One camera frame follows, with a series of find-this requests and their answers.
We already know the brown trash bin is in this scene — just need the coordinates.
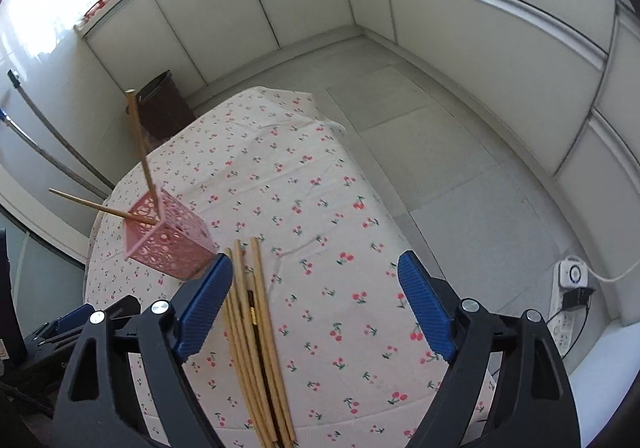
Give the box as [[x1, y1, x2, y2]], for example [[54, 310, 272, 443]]
[[135, 70, 197, 143]]

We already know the bundle of wooden chopsticks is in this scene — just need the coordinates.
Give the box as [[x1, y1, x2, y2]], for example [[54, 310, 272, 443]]
[[222, 237, 298, 448]]

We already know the pink perforated utensil basket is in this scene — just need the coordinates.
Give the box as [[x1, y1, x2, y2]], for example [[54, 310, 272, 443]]
[[122, 190, 218, 281]]

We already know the black-handled mop pole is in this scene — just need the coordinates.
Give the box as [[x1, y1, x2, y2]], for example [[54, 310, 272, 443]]
[[7, 69, 115, 193]]

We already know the white timer plug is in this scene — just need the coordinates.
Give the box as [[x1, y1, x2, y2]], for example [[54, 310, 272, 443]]
[[554, 257, 591, 291]]

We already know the white power strip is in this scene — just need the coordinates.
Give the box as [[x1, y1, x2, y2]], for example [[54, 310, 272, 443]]
[[545, 313, 576, 359]]

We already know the frosted glass door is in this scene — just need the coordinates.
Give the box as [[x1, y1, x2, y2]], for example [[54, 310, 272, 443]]
[[0, 163, 91, 329]]

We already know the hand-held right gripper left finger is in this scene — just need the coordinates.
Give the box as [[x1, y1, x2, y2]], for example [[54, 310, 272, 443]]
[[52, 253, 235, 448]]

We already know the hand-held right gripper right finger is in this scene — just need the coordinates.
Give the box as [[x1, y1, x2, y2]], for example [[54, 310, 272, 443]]
[[397, 250, 581, 448]]

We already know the blue-handled mop pole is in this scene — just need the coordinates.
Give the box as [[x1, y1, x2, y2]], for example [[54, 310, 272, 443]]
[[0, 108, 108, 203]]

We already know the plain wooden chopstick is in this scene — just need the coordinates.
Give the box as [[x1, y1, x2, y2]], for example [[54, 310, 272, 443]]
[[49, 188, 156, 226], [126, 88, 163, 223]]

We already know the black power adapter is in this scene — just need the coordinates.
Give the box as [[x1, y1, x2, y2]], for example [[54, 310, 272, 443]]
[[560, 285, 597, 312]]

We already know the white power cable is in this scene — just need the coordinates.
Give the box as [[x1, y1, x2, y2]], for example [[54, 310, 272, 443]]
[[584, 262, 640, 283]]

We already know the dark brown chopstick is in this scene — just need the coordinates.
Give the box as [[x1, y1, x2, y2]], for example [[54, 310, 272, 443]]
[[242, 273, 288, 446]]

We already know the cherry print tablecloth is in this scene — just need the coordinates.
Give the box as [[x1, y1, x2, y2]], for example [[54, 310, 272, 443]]
[[82, 86, 501, 448]]

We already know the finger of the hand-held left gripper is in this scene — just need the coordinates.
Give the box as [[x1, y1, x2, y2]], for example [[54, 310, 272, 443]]
[[22, 305, 96, 369]]

